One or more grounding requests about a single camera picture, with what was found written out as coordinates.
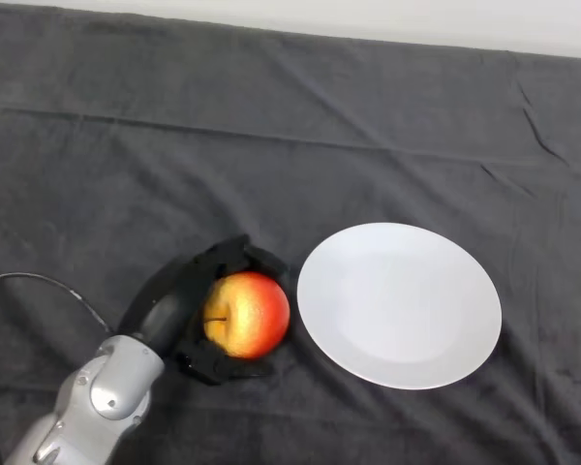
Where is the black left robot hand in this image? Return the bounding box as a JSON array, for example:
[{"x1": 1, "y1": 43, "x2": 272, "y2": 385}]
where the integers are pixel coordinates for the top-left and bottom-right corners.
[{"x1": 117, "y1": 233, "x2": 291, "y2": 388}]

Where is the white round plate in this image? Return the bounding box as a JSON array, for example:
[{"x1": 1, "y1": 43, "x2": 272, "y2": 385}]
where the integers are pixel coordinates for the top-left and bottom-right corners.
[{"x1": 296, "y1": 222, "x2": 504, "y2": 390}]

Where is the red yellow apple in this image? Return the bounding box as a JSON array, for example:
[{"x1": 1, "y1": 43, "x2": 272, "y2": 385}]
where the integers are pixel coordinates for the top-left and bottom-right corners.
[{"x1": 201, "y1": 270, "x2": 291, "y2": 360}]

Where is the black cloth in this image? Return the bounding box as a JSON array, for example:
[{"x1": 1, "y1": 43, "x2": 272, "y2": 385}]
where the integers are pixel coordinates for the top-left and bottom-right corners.
[{"x1": 0, "y1": 0, "x2": 581, "y2": 465}]

